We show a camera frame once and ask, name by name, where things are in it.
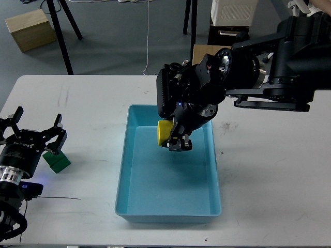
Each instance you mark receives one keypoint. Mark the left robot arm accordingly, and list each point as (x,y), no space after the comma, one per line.
(13,223)

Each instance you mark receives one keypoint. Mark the light wooden box left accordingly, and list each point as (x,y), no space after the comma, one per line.
(31,30)

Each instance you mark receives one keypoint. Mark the yellow block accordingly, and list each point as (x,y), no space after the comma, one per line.
(164,128)

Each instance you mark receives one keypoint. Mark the green block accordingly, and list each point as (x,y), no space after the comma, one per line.
(57,163)

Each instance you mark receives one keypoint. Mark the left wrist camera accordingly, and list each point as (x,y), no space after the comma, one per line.
(30,189)

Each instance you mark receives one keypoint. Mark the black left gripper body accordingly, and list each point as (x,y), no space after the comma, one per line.
(23,151)

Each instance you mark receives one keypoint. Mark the black stand legs center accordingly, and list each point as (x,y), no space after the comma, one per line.
(191,9)

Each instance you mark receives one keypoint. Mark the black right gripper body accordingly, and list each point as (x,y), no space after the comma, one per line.
(188,117)

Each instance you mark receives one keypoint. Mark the white office chair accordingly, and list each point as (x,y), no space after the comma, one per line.
(302,8)

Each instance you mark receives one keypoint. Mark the white appliance box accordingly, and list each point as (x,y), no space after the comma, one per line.
(233,12)

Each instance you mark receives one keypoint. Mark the seated person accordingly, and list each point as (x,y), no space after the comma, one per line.
(324,5)

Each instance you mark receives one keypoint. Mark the black drawer box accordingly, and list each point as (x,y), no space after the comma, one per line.
(227,35)

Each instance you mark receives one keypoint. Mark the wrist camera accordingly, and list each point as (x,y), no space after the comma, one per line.
(30,189)
(168,90)

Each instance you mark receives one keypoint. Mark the black tripod legs left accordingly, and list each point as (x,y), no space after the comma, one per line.
(59,33)

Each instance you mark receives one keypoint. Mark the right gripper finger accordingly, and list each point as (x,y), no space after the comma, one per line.
(179,141)
(165,144)

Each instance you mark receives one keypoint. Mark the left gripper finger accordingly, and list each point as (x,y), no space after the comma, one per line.
(54,137)
(11,121)

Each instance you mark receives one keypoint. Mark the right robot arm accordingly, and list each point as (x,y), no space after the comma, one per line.
(279,72)

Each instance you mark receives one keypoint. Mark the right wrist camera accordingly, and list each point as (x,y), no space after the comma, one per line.
(168,90)

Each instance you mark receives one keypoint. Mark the blue plastic tray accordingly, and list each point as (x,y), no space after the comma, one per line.
(160,186)

